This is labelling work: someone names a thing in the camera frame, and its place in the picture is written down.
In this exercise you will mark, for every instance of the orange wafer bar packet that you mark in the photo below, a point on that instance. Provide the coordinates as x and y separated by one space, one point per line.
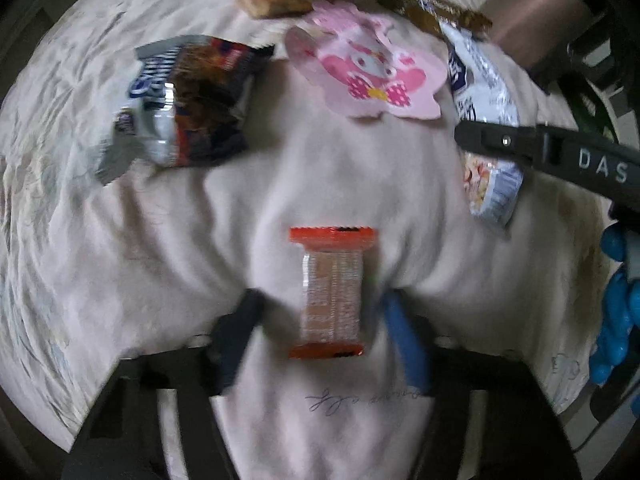
333 263

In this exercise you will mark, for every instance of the blue gloved hand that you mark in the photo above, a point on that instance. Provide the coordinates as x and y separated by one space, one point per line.
615 359

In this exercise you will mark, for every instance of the blue white cookie packet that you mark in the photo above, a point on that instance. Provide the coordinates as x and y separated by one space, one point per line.
186 106

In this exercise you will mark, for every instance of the copper metal bin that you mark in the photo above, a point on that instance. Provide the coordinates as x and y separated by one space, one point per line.
530 31

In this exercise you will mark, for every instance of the pink cartoon character packet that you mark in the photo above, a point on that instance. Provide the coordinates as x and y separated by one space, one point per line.
359 70

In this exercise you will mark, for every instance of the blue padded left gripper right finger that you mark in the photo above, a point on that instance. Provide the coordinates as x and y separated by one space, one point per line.
491 419

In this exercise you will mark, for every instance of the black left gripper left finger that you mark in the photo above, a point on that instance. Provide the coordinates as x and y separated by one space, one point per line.
154 417

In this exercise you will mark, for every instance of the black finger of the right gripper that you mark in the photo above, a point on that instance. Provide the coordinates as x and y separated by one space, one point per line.
587 160

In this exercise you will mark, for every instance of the floral bed sheet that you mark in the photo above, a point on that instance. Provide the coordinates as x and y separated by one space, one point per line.
90 272

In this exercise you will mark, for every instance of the black chair frame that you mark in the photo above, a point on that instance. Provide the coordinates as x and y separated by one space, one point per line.
604 46

